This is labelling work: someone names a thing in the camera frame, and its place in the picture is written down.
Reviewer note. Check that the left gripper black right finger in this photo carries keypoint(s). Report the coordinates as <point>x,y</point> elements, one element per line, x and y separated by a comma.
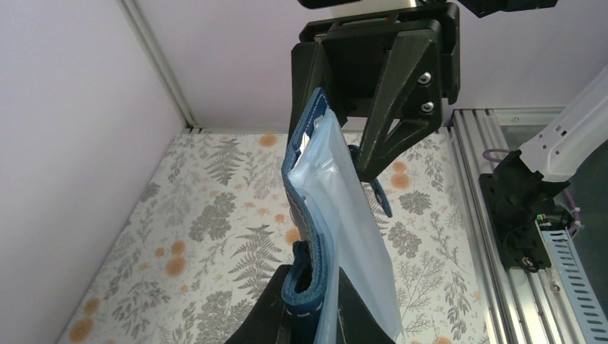
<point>355,324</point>

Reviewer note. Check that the grey slotted cable duct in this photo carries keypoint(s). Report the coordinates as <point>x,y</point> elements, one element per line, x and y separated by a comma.
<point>587,314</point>

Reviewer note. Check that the blue card holder wallet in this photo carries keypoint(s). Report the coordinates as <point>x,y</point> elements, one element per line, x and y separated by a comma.
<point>337,229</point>

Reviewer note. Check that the aluminium mounting rail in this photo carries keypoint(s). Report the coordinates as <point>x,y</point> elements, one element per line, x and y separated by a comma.
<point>520,306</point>

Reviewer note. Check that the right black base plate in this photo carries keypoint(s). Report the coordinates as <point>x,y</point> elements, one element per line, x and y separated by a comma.
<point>516,235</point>

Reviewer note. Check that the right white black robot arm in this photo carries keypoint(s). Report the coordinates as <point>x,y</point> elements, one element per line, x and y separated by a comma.
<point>530,176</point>

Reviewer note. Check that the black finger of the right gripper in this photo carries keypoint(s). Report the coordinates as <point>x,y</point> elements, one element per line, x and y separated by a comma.
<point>309,70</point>
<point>407,100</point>

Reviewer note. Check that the floral patterned table mat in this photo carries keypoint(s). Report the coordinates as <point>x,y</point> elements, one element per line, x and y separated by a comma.
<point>213,225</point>

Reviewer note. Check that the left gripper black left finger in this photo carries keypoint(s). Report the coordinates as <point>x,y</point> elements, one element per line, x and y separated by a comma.
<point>268,321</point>

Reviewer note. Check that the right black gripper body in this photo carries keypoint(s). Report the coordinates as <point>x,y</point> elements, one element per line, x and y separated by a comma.
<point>357,46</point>

